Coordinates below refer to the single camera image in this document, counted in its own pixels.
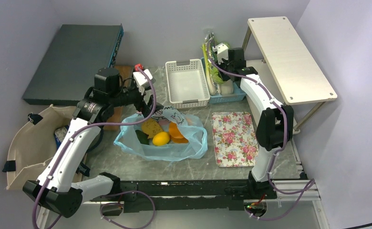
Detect green celery stalks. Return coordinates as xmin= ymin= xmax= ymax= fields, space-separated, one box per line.
xmin=201 ymin=44 xmax=216 ymax=95

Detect blue packaged item in tote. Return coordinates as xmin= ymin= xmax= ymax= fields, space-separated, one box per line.
xmin=53 ymin=125 xmax=69 ymax=149

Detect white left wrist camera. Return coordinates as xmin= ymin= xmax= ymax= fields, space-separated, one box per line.
xmin=133 ymin=64 xmax=155 ymax=95

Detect beige canvas tote bag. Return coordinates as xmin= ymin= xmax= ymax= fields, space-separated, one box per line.
xmin=2 ymin=105 xmax=75 ymax=190

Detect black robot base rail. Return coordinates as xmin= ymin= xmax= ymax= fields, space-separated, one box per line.
xmin=91 ymin=175 xmax=277 ymax=213

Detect dark green cucumber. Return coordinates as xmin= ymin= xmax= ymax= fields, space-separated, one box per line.
xmin=135 ymin=130 xmax=149 ymax=145

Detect yellow lemon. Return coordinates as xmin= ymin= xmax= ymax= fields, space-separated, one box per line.
xmin=152 ymin=131 xmax=170 ymax=146

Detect white two-tier metal shelf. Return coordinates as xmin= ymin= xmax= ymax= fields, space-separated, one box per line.
xmin=242 ymin=16 xmax=338 ymax=134

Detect green chives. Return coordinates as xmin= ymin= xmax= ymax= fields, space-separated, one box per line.
xmin=203 ymin=30 xmax=217 ymax=73

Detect small green cabbage head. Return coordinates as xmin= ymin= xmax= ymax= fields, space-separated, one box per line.
xmin=210 ymin=67 xmax=224 ymax=84

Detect blue perforated plastic basket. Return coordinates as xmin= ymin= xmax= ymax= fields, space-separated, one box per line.
xmin=200 ymin=57 xmax=247 ymax=104

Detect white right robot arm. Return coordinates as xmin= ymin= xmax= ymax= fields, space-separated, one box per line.
xmin=214 ymin=45 xmax=294 ymax=198

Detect dark grey flat equipment box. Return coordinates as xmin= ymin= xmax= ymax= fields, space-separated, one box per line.
xmin=22 ymin=24 xmax=124 ymax=106

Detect wooden board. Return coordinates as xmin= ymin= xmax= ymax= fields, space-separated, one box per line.
xmin=103 ymin=65 xmax=132 ymax=131

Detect green napa cabbage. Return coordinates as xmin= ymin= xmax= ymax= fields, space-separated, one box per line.
xmin=220 ymin=80 xmax=233 ymax=95

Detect brown potato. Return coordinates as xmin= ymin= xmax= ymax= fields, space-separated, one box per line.
xmin=141 ymin=118 xmax=163 ymax=139

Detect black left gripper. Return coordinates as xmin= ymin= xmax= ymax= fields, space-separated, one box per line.
xmin=110 ymin=82 xmax=164 ymax=117

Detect white perforated plastic basket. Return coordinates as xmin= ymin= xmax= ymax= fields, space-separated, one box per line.
xmin=165 ymin=59 xmax=210 ymax=109

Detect orange pumpkin slice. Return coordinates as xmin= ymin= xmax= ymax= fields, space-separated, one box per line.
xmin=168 ymin=122 xmax=189 ymax=144

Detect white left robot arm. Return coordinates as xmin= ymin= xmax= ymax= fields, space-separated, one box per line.
xmin=23 ymin=67 xmax=157 ymax=218

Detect floral pattern tray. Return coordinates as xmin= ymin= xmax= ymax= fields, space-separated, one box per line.
xmin=212 ymin=112 xmax=259 ymax=167

